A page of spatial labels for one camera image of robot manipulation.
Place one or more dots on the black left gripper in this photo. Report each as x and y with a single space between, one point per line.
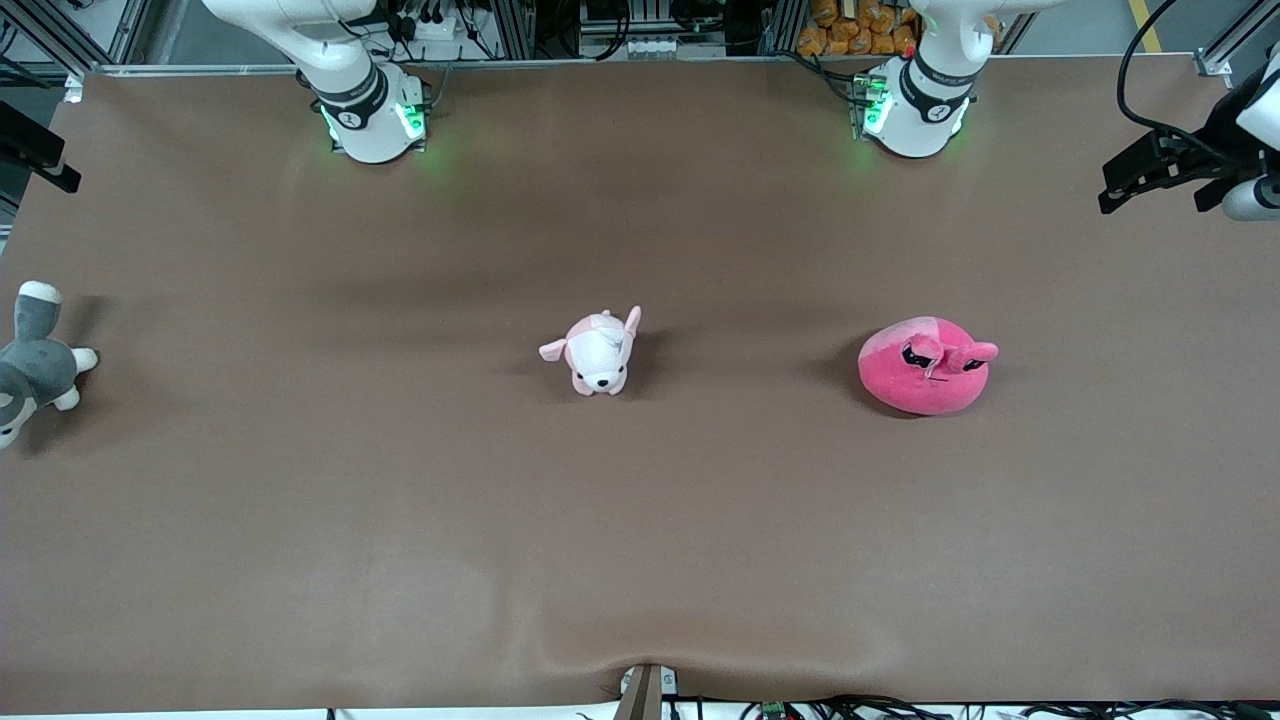
1217 137

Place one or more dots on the hot pink round plush toy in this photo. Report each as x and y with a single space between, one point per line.
925 385

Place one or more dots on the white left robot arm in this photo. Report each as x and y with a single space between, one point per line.
915 110

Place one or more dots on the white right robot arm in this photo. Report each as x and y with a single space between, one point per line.
365 115

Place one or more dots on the grey white plush husky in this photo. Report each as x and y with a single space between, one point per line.
38 370

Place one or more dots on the orange packets pile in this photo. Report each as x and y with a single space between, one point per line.
855 28

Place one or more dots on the white power strip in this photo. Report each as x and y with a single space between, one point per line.
428 22

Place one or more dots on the white terminal block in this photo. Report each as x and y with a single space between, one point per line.
665 46

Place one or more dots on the pale pink white plush dog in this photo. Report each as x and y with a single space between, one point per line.
598 360

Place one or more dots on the brown table mat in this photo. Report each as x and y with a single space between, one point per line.
640 540

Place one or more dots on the small green circuit board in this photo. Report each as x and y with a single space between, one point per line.
773 711

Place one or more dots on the aluminium frame profile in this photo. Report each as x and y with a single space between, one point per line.
75 30
1235 45

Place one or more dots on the aluminium table edge rail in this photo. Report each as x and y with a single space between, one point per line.
600 64

